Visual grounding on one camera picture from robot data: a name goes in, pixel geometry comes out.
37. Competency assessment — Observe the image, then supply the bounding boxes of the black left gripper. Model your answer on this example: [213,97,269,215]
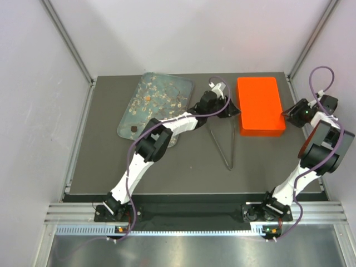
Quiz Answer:
[205,93,241,117]

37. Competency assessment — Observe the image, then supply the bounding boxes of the orange chocolate box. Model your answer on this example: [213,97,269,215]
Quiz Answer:
[239,116,286,137]

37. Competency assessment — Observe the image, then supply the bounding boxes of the orange box lid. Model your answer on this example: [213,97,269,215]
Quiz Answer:
[236,77,283,118]

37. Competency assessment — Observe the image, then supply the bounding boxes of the metal serving tongs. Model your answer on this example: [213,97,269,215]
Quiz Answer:
[206,119,236,171]

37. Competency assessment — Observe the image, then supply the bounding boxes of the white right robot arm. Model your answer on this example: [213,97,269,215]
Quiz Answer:
[259,95,355,221]

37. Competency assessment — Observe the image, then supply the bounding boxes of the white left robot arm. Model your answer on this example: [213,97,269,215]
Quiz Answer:
[103,90,241,221]

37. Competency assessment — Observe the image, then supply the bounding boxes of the blue floral serving tray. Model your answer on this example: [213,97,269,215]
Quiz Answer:
[117,72,194,141]

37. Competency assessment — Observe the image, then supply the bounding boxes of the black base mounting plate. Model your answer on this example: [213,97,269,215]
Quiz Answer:
[95,202,282,232]

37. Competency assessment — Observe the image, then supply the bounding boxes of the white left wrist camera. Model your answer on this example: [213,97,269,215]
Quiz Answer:
[209,82,226,98]

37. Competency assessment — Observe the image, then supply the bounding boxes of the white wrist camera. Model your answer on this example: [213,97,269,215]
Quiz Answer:
[209,82,226,98]
[315,90,325,98]

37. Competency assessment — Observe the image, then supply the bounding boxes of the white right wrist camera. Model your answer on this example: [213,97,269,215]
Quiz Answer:
[315,90,325,98]

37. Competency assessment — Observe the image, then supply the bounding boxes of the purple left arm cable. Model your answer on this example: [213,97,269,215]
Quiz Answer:
[105,76,231,243]

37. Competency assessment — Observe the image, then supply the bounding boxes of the aluminium slotted rail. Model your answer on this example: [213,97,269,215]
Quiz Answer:
[44,201,347,236]

